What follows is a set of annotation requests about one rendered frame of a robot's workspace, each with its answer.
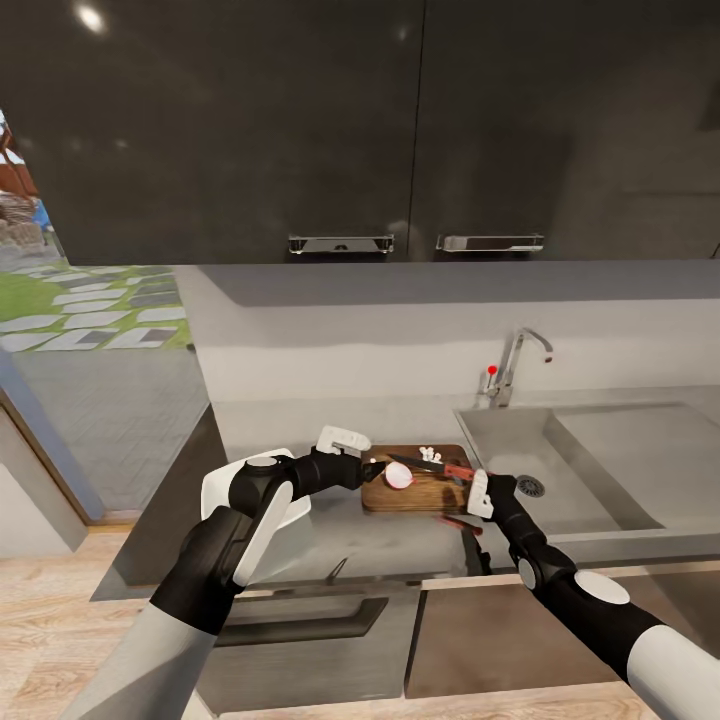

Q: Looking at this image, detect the cutting board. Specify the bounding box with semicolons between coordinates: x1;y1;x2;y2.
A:
361;444;473;511

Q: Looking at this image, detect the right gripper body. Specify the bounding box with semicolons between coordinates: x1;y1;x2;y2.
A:
487;474;533;529

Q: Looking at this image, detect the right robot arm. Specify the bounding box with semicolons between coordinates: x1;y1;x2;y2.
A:
467;469;720;720

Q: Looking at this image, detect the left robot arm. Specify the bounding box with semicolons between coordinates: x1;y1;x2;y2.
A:
58;425;387;720

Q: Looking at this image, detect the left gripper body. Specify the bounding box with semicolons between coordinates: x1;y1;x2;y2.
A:
306;447;363;493

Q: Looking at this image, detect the parer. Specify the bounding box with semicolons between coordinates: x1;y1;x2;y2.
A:
391;455;475;480

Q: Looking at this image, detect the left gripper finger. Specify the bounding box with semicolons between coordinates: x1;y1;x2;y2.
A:
360;461;387;486

